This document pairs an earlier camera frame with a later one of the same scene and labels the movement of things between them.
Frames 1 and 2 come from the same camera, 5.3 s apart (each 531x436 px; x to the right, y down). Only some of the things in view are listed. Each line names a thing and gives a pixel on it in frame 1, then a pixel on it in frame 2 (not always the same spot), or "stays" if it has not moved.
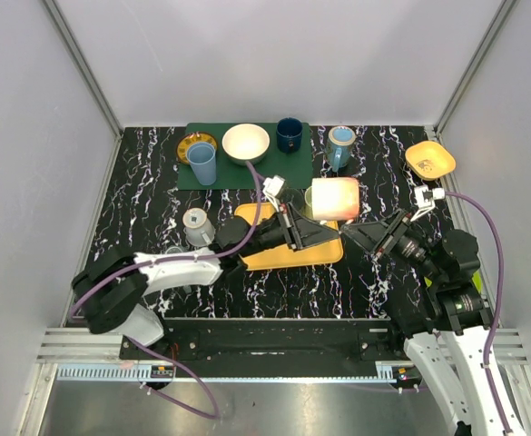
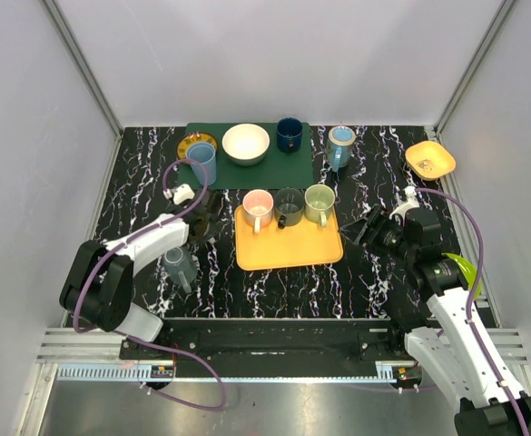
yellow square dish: (428, 160) stays
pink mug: (334, 198) to (258, 208)
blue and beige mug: (339, 146) stays
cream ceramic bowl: (244, 143) stays
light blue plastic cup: (201, 155) stays
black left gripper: (290, 228) to (208, 218)
